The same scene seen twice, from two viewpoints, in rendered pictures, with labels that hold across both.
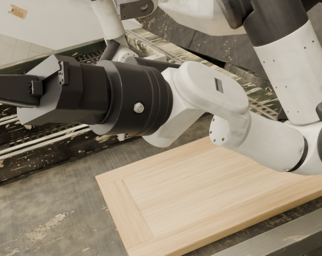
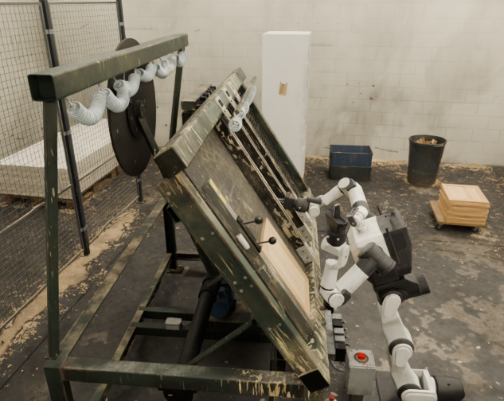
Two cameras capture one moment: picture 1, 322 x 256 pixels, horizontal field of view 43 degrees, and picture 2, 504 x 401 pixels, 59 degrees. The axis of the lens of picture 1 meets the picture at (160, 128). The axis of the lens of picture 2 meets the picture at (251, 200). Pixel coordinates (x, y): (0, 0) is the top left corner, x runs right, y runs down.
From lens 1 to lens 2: 161 cm
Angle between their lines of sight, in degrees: 10
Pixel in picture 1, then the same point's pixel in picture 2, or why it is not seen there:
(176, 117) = (334, 248)
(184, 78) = (345, 247)
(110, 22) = (330, 197)
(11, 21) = (274, 86)
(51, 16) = (287, 114)
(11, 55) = not seen: hidden behind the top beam
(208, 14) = (357, 246)
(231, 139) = (330, 266)
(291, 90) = (346, 279)
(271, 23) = (365, 266)
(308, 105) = (344, 286)
